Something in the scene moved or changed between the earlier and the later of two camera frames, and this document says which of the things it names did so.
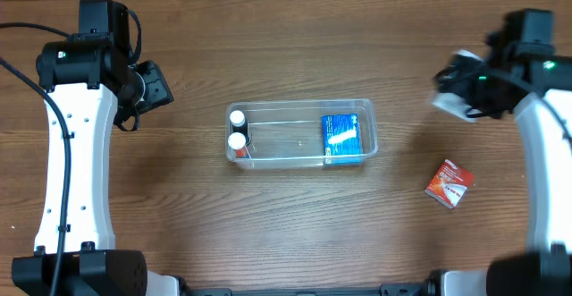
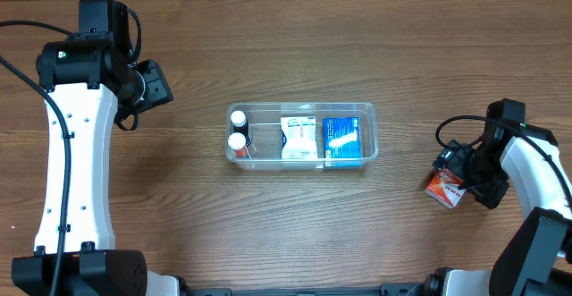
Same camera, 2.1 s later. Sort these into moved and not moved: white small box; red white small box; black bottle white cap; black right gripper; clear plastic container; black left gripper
Moved: white small box; black right gripper
Not moved: black left gripper; red white small box; clear plastic container; black bottle white cap
